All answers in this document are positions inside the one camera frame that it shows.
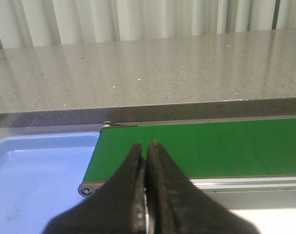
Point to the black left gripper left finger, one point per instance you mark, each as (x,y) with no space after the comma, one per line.
(117,207)

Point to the green conveyor belt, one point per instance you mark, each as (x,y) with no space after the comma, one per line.
(202,150)

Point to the blue plastic tray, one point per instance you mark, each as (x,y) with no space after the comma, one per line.
(39,177)

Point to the grey curtain backdrop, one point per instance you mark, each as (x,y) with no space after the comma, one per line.
(32,23)

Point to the aluminium conveyor side rail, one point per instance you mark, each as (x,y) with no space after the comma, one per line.
(265,192)

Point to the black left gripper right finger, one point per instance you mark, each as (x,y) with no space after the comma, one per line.
(177,206)

